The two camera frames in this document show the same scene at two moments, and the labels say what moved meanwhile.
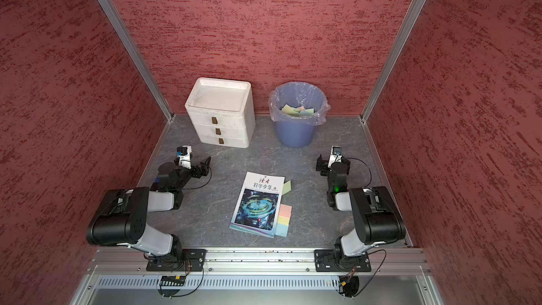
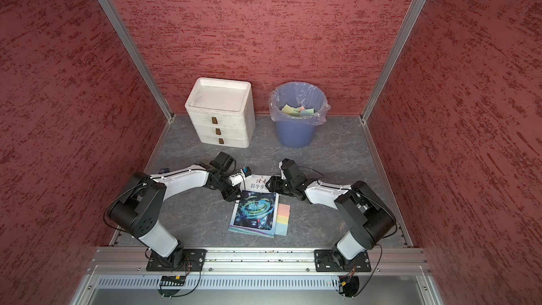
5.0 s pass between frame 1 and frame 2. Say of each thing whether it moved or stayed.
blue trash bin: stayed
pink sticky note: stayed
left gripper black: moved
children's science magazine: stayed
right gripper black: moved
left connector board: stayed
